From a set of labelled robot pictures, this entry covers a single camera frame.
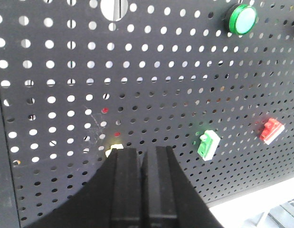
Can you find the metal floor grating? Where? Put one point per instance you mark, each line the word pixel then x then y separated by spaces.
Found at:
pixel 283 215

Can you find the green toggle switch lower row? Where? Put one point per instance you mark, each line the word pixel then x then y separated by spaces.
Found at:
pixel 209 142

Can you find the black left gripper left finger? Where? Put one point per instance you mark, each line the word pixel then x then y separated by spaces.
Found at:
pixel 111 199

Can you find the black perforated pegboard panel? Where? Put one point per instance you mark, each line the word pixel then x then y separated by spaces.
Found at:
pixel 73 82

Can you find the yellow toggle switch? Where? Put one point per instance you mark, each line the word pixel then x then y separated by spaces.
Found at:
pixel 113 147

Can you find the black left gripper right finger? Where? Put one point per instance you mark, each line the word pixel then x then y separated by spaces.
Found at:
pixel 169 200

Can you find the green round push button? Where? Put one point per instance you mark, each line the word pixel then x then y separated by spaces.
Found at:
pixel 240 19

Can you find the red toggle switch lower row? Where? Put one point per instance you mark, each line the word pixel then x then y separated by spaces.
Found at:
pixel 272 129

